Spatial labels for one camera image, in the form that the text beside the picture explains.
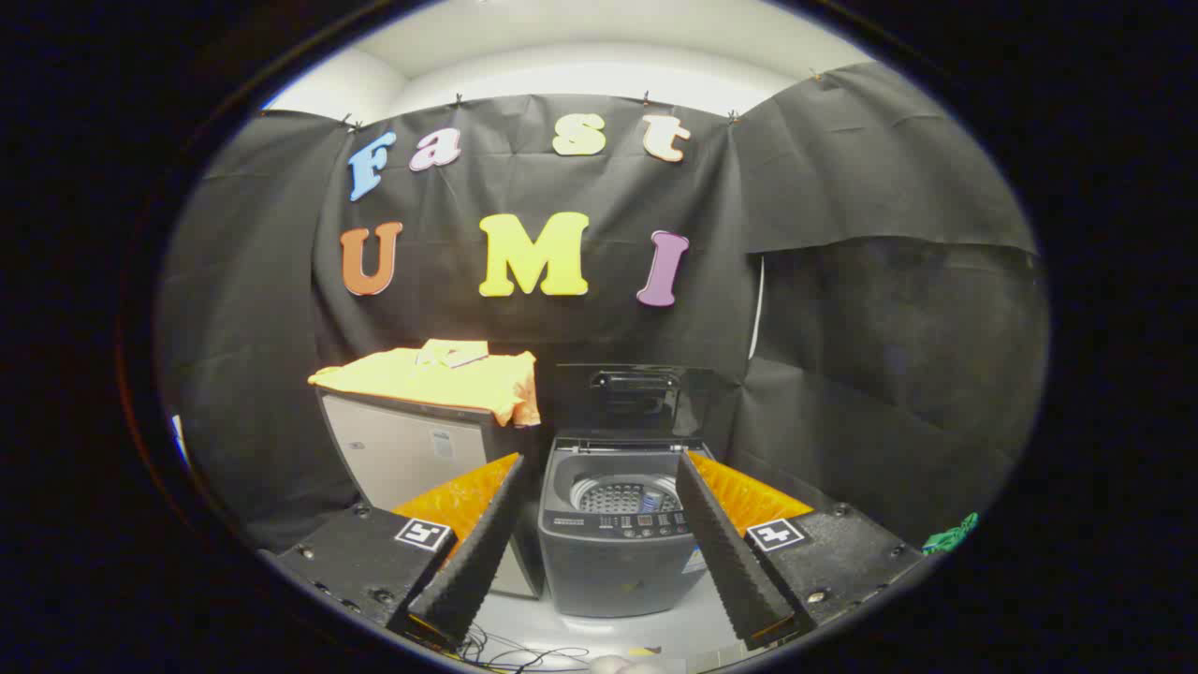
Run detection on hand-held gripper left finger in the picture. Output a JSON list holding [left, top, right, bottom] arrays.
[[260, 453, 527, 652]]

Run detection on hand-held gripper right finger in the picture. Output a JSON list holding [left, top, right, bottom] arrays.
[[676, 451, 928, 652]]

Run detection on dark grey washing machine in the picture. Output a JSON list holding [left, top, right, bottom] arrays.
[[538, 435, 714, 619]]

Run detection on orange polo shirt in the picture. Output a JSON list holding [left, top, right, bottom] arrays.
[[309, 339, 542, 428]]

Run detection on grey cabinet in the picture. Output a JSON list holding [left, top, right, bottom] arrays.
[[316, 388, 546, 600]]

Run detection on green object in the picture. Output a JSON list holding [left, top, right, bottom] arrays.
[[922, 512, 980, 555]]

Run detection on black backdrop cloth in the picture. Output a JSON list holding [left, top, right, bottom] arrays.
[[157, 64, 1049, 553]]

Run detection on black cables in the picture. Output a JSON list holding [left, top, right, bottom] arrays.
[[457, 623, 592, 673]]

